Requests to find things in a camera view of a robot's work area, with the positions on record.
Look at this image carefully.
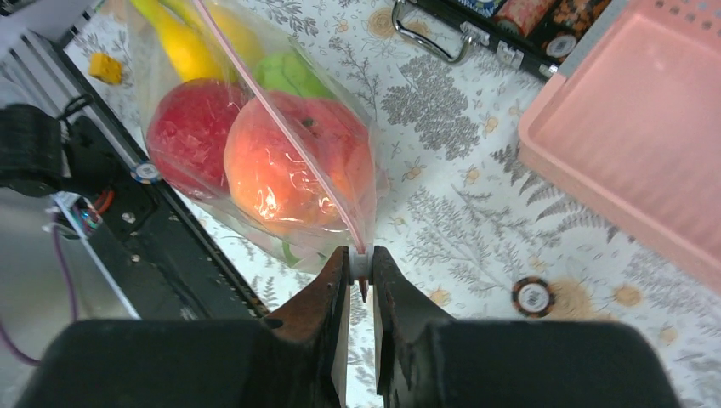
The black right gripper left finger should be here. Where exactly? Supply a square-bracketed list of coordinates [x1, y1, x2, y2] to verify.
[17, 246, 349, 407]

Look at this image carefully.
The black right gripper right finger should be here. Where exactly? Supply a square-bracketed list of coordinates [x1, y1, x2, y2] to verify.
[372, 246, 681, 407]

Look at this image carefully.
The orange peach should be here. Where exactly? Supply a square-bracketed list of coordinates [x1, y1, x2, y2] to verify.
[224, 91, 375, 234]

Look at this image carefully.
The clear pink-dotted zip bag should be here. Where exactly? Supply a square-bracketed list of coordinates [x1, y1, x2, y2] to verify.
[128, 1, 387, 273]

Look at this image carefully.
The red apple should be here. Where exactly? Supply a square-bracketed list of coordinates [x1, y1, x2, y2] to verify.
[145, 78, 250, 201]

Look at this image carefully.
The green striped watermelon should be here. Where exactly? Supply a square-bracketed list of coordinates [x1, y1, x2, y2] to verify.
[253, 52, 334, 99]

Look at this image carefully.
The pink plastic basket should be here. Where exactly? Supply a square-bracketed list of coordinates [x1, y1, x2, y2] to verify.
[518, 1, 720, 290]

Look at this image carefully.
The black poker chip case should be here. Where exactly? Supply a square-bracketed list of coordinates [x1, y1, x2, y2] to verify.
[391, 0, 619, 81]

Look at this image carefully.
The small yellow cube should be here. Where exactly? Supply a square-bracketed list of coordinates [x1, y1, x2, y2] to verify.
[88, 53, 123, 85]

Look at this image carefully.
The brown ring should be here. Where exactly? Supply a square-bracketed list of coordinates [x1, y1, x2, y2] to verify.
[511, 276, 557, 320]

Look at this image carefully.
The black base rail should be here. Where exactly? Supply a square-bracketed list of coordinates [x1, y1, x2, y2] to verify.
[22, 33, 269, 320]

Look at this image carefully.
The poker chip on rail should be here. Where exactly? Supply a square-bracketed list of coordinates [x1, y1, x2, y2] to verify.
[130, 161, 162, 184]

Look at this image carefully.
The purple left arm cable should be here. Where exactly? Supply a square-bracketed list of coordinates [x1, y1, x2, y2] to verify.
[0, 224, 80, 367]

